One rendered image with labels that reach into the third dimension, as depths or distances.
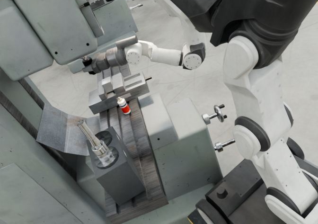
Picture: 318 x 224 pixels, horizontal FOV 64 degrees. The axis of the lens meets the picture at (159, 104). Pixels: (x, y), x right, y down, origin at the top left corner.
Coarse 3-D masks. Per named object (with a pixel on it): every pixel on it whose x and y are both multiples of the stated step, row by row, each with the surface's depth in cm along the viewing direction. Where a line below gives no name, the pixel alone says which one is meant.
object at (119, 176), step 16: (112, 128) 103; (112, 144) 96; (96, 160) 91; (112, 160) 88; (128, 160) 93; (96, 176) 87; (112, 176) 88; (128, 176) 91; (112, 192) 92; (128, 192) 95
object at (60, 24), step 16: (16, 0) 91; (32, 0) 92; (48, 0) 93; (64, 0) 94; (32, 16) 95; (48, 16) 96; (64, 16) 97; (80, 16) 100; (48, 32) 99; (64, 32) 101; (80, 32) 102; (48, 48) 103; (64, 48) 104; (80, 48) 106; (96, 48) 108; (64, 64) 109
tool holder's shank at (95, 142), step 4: (80, 120) 81; (80, 124) 79; (84, 124) 80; (80, 128) 80; (84, 128) 80; (88, 128) 81; (84, 132) 81; (88, 132) 82; (92, 132) 83; (88, 136) 82; (92, 136) 83; (92, 140) 84; (96, 140) 84; (92, 144) 84; (96, 144) 85
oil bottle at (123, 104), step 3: (120, 99) 133; (123, 99) 134; (117, 102) 135; (120, 102) 133; (123, 102) 133; (120, 105) 134; (123, 105) 134; (126, 105) 136; (123, 108) 135; (126, 108) 136; (129, 108) 138; (123, 111) 137; (126, 111) 137; (129, 111) 138; (126, 114) 138
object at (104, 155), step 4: (104, 148) 86; (108, 148) 90; (96, 152) 86; (100, 152) 86; (104, 152) 87; (108, 152) 88; (100, 156) 87; (104, 156) 87; (108, 156) 88; (100, 160) 89; (104, 160) 88
